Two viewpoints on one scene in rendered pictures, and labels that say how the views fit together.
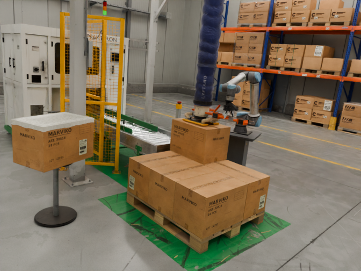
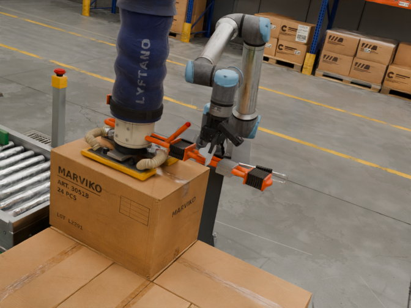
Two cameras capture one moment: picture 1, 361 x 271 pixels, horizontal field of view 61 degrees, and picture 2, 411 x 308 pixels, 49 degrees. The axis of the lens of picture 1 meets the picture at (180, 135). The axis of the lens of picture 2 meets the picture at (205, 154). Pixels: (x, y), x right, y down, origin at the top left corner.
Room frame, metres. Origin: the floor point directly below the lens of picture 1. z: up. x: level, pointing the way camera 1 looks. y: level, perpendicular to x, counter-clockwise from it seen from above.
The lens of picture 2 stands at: (1.80, 0.14, 1.85)
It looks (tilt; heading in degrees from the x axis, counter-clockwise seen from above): 24 degrees down; 338
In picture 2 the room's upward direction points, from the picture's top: 10 degrees clockwise
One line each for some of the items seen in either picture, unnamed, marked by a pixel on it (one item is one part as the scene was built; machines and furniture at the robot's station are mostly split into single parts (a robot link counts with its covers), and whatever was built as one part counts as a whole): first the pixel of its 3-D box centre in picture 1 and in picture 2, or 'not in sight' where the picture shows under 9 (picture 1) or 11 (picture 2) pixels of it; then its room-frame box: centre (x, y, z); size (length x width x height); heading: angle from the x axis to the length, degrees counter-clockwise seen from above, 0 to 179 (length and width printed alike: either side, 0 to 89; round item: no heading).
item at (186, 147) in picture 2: (217, 115); (181, 149); (3.43, -0.40, 1.08); 0.10 x 0.08 x 0.06; 133
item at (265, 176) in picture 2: (242, 121); (257, 178); (3.17, -0.63, 1.08); 0.08 x 0.07 x 0.05; 43
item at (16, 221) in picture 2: (177, 144); (67, 198); (3.88, 0.03, 0.58); 0.70 x 0.03 x 0.06; 133
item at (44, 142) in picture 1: (55, 138); not in sight; (2.79, 1.18, 0.82); 0.60 x 0.40 x 0.40; 154
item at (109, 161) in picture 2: (195, 120); (118, 158); (3.55, -0.16, 0.98); 0.34 x 0.10 x 0.05; 43
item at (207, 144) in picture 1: (199, 138); (128, 196); (3.61, -0.23, 0.74); 0.60 x 0.40 x 0.40; 42
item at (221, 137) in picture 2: (228, 105); (215, 128); (3.35, -0.50, 1.21); 0.09 x 0.08 x 0.12; 42
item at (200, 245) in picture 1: (193, 205); not in sight; (3.18, -0.22, 0.07); 1.20 x 1.00 x 0.14; 43
